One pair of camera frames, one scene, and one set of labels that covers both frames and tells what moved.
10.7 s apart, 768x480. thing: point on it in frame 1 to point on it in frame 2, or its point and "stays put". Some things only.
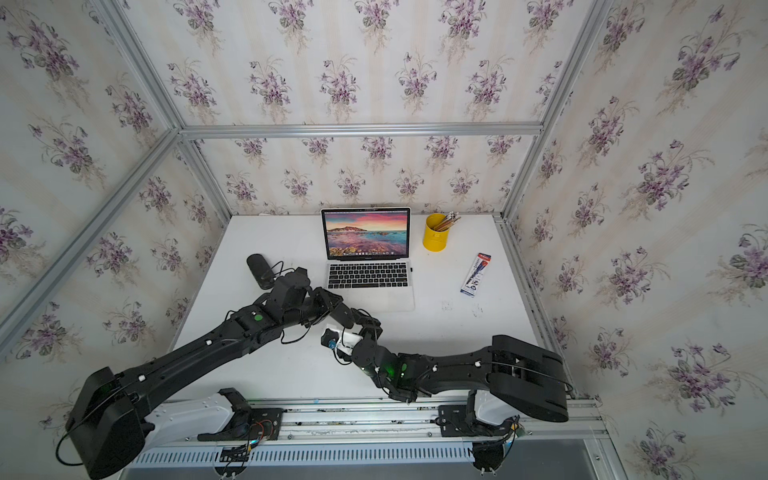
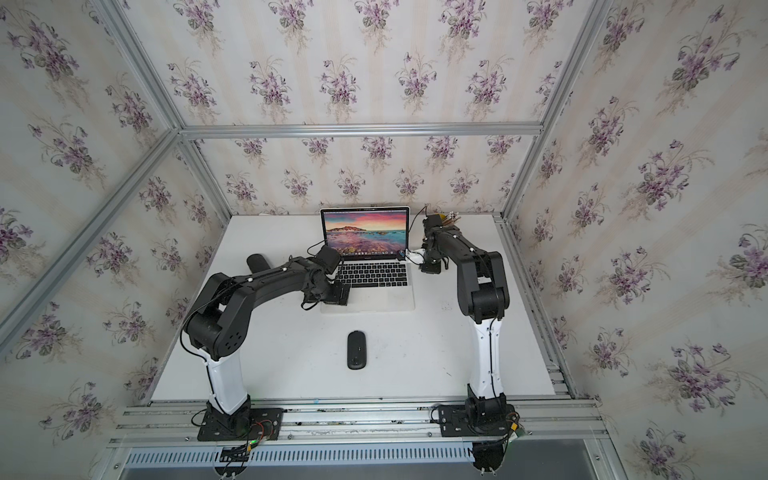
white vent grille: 301,455 stays put
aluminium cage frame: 191,131 stays put
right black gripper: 370,329 to 430,267
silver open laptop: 368,252 stays put
